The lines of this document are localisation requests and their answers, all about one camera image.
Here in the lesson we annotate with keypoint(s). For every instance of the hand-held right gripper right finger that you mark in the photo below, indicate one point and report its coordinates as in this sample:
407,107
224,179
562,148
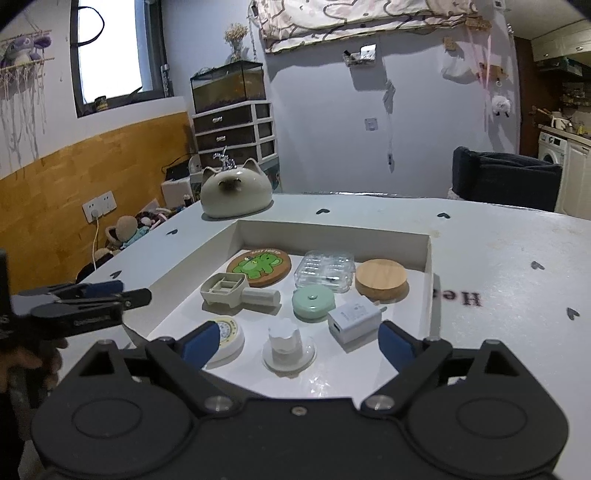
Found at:
396,345

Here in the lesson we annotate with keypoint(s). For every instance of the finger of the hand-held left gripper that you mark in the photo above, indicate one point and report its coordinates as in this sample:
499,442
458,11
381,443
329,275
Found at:
92,318
99,290

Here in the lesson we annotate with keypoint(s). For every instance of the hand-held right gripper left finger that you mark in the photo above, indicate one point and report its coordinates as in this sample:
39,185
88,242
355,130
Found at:
202,344

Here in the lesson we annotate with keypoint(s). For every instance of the round yellow label tin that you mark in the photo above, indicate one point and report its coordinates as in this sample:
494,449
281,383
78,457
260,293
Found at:
228,339

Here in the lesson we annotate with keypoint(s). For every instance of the white charger plug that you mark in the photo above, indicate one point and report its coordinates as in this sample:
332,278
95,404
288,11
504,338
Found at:
353,321

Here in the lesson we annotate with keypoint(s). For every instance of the round wooden lid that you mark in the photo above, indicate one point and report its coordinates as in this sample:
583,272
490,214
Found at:
381,279

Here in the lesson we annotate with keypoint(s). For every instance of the mint green tape measure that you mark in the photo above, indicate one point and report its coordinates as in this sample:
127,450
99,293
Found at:
314,302

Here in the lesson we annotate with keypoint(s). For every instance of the green frog coaster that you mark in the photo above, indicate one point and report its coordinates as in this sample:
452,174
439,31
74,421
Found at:
258,266

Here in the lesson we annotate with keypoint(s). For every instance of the clear plastic case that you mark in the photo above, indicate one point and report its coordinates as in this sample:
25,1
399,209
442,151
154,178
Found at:
324,271

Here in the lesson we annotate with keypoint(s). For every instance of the white cardboard box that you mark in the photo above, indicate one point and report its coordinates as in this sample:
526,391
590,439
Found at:
258,235

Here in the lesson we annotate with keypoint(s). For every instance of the person's left hand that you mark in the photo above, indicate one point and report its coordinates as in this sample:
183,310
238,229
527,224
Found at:
25,364

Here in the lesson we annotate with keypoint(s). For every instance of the pile of plush toys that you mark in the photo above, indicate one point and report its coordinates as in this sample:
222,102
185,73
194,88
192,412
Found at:
129,230

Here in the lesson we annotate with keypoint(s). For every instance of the white storage bin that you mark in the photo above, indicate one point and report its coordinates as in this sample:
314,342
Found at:
180,194

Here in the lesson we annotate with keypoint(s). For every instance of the cat-shaped ceramic pot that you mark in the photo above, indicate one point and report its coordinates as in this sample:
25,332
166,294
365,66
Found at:
235,194

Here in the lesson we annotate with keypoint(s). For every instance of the silver metal ornament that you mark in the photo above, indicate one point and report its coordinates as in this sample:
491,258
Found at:
224,159

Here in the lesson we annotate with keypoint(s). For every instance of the dark blue chair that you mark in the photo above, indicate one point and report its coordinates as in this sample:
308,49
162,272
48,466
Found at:
508,180

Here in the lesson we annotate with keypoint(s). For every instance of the white drawer unit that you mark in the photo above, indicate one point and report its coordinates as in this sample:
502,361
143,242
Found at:
231,134

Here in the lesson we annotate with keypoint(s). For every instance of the purple plush toy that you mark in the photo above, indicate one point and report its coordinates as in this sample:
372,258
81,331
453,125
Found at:
23,48

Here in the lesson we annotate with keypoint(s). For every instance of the window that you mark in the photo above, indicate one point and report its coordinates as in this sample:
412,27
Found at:
115,50

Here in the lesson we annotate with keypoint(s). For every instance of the glass fish tank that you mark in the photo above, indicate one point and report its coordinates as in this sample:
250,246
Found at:
228,87

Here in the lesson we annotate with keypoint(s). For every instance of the white lower kitchen cabinets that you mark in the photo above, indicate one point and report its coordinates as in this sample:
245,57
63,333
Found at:
577,180

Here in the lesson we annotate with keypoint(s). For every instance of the white kitchen cabinets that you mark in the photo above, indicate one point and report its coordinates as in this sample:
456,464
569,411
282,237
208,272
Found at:
561,46
577,180

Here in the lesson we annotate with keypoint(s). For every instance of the white washing machine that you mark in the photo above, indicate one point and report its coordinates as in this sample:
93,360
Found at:
553,147

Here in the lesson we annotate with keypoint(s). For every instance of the white sheep plush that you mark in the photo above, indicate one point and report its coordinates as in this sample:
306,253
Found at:
501,106

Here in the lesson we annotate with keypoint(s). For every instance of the white plastic bag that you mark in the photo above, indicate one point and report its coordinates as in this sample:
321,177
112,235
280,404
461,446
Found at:
459,69

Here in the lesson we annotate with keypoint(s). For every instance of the dried flower vase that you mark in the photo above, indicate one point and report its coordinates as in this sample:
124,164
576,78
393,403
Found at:
236,41

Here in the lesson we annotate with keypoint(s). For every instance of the wooden hook rack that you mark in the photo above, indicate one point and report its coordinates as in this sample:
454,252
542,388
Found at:
493,74

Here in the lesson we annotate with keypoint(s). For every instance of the printed blanket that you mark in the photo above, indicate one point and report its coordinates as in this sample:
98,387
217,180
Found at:
364,18

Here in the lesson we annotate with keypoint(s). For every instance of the white upper kitchen cabinets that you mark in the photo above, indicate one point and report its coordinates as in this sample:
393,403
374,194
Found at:
561,46

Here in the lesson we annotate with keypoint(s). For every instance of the white wall power outlet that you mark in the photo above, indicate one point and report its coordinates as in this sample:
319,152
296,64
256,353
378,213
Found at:
99,205

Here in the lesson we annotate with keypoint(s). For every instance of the macrame wall hanging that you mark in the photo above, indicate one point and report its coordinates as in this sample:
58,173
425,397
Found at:
18,106

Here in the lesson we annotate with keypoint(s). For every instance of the white wall socket plate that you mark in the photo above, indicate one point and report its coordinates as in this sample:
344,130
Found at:
371,124

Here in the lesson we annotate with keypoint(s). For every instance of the small wall shelf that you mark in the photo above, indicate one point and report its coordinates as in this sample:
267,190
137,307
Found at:
360,55

